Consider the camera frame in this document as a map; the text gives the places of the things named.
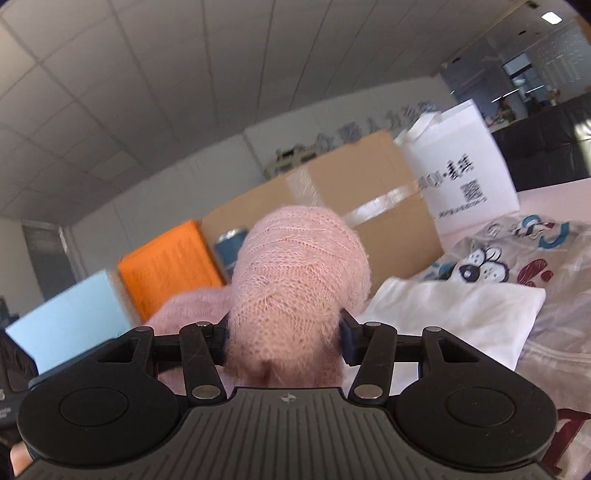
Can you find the pink knitted sweater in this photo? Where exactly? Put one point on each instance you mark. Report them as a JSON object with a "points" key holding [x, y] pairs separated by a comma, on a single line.
{"points": [[295, 277]]}

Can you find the black sofa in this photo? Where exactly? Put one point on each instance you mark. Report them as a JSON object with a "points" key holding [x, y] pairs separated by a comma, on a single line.
{"points": [[549, 143]]}

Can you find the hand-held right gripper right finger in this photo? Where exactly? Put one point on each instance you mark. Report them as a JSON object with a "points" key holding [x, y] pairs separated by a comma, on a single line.
{"points": [[351, 341]]}

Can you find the white paper bag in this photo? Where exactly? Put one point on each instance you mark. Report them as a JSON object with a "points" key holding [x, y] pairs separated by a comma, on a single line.
{"points": [[461, 161]]}

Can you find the cardboard box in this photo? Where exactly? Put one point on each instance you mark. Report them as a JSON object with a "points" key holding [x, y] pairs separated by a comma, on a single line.
{"points": [[369, 184]]}

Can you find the white folded garment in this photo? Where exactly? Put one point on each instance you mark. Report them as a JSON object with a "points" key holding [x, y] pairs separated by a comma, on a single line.
{"points": [[461, 314]]}

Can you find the ceiling light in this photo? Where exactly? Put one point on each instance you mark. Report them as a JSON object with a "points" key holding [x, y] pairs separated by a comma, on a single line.
{"points": [[554, 17]]}

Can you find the dark blue thermos bottle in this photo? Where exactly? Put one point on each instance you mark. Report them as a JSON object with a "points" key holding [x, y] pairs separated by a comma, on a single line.
{"points": [[231, 249]]}

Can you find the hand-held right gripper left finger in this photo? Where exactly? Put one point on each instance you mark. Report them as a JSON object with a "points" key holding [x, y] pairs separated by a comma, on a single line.
{"points": [[221, 341]]}

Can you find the large light blue foam board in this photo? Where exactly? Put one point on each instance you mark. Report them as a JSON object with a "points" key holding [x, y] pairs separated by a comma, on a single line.
{"points": [[74, 318]]}

